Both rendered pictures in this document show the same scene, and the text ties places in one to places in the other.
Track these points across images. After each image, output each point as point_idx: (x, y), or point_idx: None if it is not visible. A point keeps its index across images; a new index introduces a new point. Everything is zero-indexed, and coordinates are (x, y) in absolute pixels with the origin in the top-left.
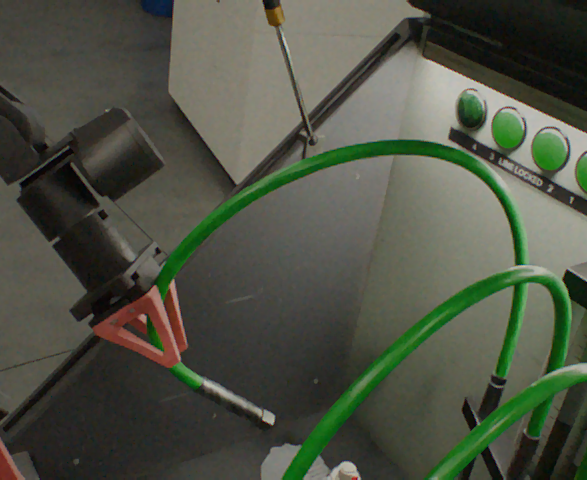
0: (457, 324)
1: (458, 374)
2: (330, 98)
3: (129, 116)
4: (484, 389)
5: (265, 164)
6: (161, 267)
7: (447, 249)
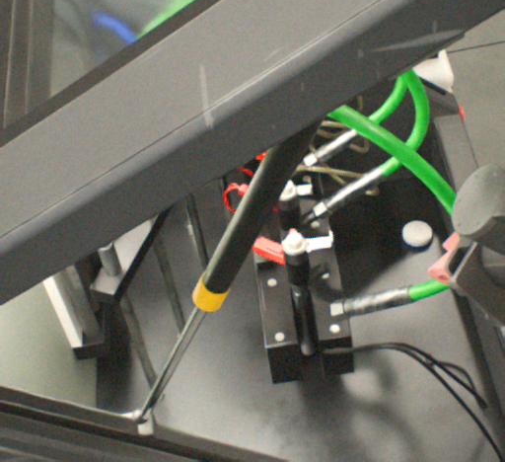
0: (30, 380)
1: (47, 392)
2: (79, 422)
3: (503, 179)
4: (47, 351)
5: (218, 456)
6: (456, 249)
7: (0, 377)
